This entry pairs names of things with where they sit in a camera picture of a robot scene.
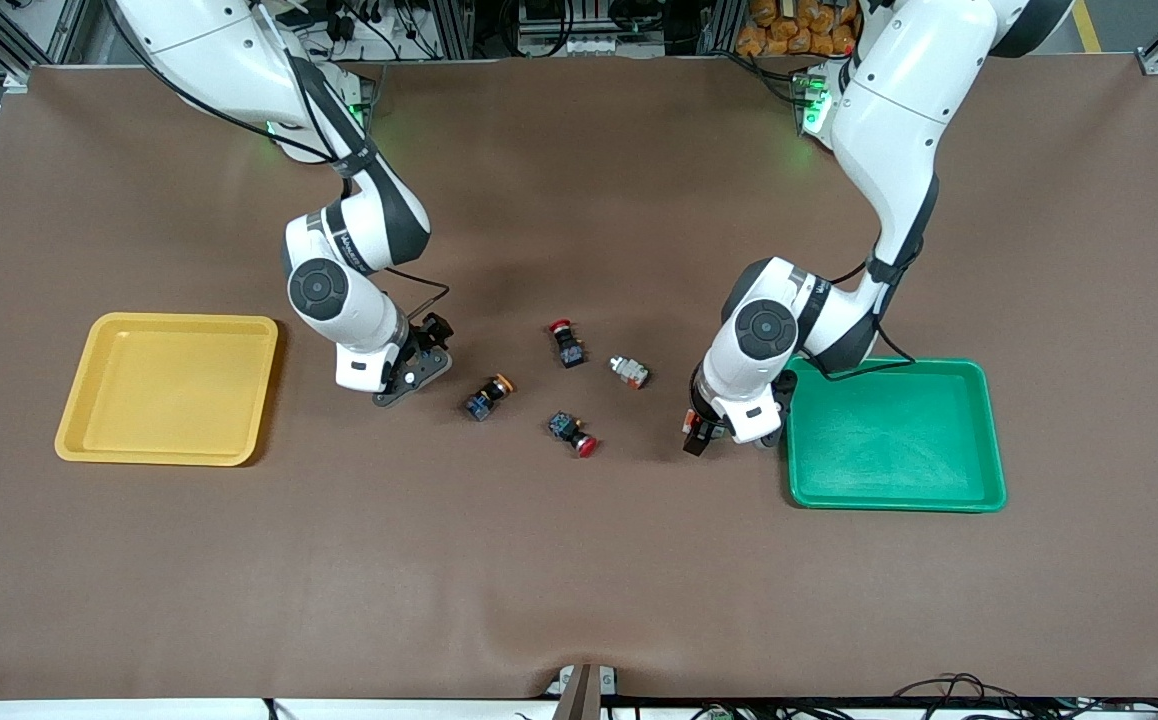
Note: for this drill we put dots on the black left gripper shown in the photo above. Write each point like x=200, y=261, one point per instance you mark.
x=697, y=432

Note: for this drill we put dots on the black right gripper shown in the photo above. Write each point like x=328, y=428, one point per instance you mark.
x=433, y=331

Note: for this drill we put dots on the orange cap push button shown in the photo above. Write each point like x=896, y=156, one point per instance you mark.
x=484, y=402

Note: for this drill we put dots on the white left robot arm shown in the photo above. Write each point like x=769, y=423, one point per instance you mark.
x=899, y=110

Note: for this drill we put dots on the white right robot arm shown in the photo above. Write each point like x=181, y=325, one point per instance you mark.
x=229, y=50

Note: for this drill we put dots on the red cap push button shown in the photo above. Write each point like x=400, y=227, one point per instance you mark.
x=567, y=428
x=569, y=350

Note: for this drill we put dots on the brown table mat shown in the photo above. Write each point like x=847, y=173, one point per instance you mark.
x=579, y=560

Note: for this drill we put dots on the green plastic tray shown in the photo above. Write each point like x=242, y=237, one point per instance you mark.
x=899, y=440

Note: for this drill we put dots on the yellow plastic tray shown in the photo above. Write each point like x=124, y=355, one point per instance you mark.
x=169, y=390

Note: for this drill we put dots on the white power strip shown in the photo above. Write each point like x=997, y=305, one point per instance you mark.
x=579, y=46

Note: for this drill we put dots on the pile of orange bags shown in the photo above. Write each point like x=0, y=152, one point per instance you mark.
x=789, y=30

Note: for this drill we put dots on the aluminium rack post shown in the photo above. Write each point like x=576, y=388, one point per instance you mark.
x=454, y=30
x=717, y=25

